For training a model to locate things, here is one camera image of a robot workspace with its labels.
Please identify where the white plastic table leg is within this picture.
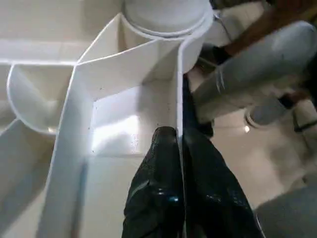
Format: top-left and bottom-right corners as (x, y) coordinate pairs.
(121, 0), (213, 38)

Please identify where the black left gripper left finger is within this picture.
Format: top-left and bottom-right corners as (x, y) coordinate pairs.
(122, 126), (185, 238)

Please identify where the black work mat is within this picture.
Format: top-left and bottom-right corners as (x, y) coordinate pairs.
(180, 73), (214, 140)

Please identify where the person in grey trousers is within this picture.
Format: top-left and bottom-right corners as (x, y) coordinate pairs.
(190, 20), (317, 125)

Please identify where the grey white shoe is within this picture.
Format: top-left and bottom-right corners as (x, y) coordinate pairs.
(245, 96), (294, 128)

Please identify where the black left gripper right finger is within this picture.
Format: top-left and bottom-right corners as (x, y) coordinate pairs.
(181, 127), (264, 238)

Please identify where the grey robot body shell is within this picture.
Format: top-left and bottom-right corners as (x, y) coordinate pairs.
(254, 182), (317, 238)

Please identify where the bare person forearm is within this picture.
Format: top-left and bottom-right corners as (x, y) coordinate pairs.
(224, 0), (317, 56)

